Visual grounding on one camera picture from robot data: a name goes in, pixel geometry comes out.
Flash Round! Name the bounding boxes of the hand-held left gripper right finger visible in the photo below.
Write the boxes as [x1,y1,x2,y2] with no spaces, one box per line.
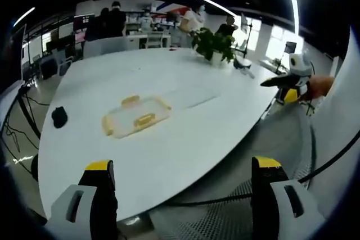
[250,156,327,240]

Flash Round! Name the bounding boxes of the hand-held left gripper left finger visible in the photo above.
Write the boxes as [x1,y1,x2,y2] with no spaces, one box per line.
[47,160,119,240]

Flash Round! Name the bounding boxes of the clear food container lid yellow latches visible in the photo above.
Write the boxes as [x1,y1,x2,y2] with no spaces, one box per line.
[101,95,173,139]

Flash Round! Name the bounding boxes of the person's right hand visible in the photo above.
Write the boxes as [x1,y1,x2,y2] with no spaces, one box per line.
[307,75,336,101]

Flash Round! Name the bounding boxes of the small white monitor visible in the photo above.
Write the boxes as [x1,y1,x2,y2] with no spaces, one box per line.
[283,41,298,55]

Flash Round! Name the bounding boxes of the white round device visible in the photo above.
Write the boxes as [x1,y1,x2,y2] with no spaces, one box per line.
[233,56,251,70]

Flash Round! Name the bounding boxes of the black tripod stand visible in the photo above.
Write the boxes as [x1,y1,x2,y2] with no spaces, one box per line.
[236,22,254,58]

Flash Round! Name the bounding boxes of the curved ceiling light strip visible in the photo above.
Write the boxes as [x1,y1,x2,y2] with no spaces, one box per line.
[281,0,300,36]

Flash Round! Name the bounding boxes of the green potted plant white pot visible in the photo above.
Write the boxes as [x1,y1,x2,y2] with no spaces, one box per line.
[191,27,237,68]

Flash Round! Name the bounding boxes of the black cloth lump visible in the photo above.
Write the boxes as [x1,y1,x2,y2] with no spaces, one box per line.
[51,106,69,129]

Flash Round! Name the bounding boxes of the white mesh chair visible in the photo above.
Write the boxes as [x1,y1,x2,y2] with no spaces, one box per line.
[145,31,164,49]

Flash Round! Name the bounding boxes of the grey office chair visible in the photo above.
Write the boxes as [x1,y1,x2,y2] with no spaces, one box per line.
[57,56,74,77]

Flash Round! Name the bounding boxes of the dark computer monitor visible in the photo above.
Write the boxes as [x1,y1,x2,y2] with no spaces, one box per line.
[73,13,96,32]

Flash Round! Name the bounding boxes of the short ceiling light strip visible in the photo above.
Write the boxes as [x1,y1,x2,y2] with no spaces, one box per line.
[12,6,37,28]

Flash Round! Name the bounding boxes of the black cable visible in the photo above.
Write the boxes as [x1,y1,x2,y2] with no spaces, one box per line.
[168,123,360,206]

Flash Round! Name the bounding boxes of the black floor cables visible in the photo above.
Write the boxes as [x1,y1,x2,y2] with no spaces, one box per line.
[0,84,51,173]

